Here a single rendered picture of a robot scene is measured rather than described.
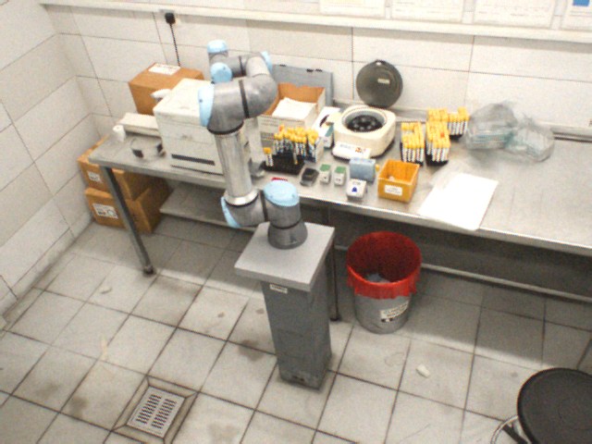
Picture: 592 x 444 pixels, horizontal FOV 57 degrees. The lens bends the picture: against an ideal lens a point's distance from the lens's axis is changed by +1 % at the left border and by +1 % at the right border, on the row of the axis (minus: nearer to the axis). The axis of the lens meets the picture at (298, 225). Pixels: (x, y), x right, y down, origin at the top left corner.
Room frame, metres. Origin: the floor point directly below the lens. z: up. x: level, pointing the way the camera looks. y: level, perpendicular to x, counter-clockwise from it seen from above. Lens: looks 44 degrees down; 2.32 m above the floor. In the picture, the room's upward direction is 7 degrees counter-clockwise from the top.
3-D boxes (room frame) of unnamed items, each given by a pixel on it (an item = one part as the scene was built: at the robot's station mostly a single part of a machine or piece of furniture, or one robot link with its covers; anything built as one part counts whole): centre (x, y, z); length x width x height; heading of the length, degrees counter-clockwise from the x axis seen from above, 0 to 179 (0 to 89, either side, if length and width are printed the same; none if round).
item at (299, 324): (1.43, 0.04, 0.44); 0.20 x 0.20 x 0.87; 64
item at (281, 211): (1.43, 0.05, 1.08); 0.13 x 0.12 x 0.14; 95
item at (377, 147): (2.01, -0.34, 0.94); 0.30 x 0.24 x 0.12; 145
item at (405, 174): (1.66, -0.42, 0.92); 0.13 x 0.13 x 0.10; 61
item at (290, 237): (1.43, 0.04, 0.97); 0.15 x 0.15 x 0.10
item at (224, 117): (1.43, 0.18, 1.29); 0.15 x 0.12 x 0.55; 95
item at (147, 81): (2.54, 0.58, 0.97); 0.31 x 0.23 x 0.18; 58
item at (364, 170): (1.76, -0.30, 0.92); 0.10 x 0.07 x 0.10; 66
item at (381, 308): (1.71, -0.38, 0.22); 0.38 x 0.37 x 0.44; 64
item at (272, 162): (1.92, 0.03, 0.93); 0.17 x 0.09 x 0.11; 65
